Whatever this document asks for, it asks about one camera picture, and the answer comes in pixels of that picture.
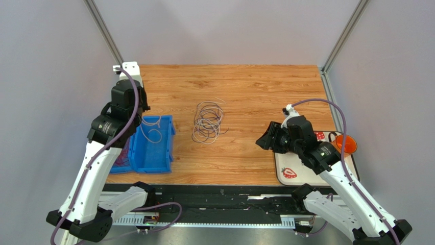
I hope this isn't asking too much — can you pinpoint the yellow thin cable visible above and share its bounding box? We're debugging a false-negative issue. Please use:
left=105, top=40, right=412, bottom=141
left=140, top=114, right=163, bottom=144

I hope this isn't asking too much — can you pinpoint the pink thin cable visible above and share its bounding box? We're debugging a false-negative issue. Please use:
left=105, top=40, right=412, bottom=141
left=113, top=146, right=132, bottom=168

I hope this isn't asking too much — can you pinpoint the dark blue thin cable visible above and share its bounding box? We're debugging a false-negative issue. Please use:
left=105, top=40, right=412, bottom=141
left=191, top=102, right=229, bottom=143

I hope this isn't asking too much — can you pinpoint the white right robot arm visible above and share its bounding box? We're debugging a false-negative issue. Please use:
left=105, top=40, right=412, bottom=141
left=256, top=116, right=413, bottom=244

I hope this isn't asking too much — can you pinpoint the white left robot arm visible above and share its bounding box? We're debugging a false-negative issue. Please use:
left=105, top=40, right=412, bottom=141
left=46, top=79, right=152, bottom=242

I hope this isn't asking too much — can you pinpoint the strawberry print tray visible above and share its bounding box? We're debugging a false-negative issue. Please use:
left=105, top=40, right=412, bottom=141
left=274, top=131, right=359, bottom=187

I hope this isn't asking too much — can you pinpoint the orange plastic cup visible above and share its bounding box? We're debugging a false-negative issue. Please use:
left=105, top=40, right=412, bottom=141
left=329, top=134, right=358, bottom=157

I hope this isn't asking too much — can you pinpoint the blue plastic bin right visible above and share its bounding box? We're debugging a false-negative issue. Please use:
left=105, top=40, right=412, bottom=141
left=128, top=115, right=176, bottom=174

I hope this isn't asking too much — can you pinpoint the blue plastic bin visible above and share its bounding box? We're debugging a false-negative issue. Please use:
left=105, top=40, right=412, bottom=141
left=128, top=115, right=176, bottom=174
left=110, top=142, right=133, bottom=174

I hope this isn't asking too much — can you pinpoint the blue plastic bin left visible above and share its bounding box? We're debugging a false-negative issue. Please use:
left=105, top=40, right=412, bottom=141
left=110, top=142, right=133, bottom=174

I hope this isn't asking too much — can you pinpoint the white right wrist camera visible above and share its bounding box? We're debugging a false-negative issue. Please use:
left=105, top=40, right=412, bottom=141
left=281, top=104, right=300, bottom=128

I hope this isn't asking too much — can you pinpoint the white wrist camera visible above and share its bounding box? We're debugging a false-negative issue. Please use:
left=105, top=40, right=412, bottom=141
left=281, top=104, right=300, bottom=128
left=112, top=61, right=144, bottom=88

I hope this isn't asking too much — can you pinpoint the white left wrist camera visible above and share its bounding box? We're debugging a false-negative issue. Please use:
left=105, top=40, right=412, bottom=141
left=112, top=61, right=144, bottom=88

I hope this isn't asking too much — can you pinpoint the white thin cable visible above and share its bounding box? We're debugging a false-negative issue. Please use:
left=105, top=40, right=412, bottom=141
left=191, top=97, right=226, bottom=145

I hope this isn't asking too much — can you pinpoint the aluminium frame post left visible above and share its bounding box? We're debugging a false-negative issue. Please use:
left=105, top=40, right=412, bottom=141
left=83, top=0, right=125, bottom=69

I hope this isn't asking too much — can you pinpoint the aluminium frame post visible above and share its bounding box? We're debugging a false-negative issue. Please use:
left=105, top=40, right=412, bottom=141
left=321, top=0, right=371, bottom=75
left=83, top=0, right=125, bottom=69

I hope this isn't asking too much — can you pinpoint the slotted white cable duct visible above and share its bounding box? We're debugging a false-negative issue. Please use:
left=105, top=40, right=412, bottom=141
left=113, top=213, right=296, bottom=229

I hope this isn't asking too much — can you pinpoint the aluminium frame post right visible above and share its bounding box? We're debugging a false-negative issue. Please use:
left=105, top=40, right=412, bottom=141
left=321, top=0, right=371, bottom=75

